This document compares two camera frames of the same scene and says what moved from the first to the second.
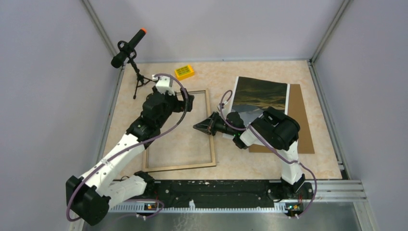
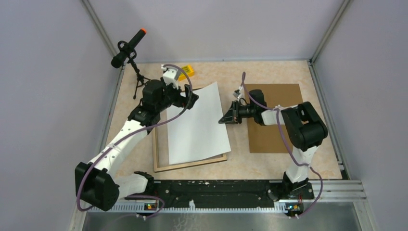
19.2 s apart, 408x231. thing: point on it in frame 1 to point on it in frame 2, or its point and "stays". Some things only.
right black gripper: (207, 125) to (230, 117)
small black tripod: (141, 79) stays
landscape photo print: (251, 96) to (197, 133)
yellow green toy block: (184, 72) stays
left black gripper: (180, 106) stays
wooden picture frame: (145, 168) to (160, 150)
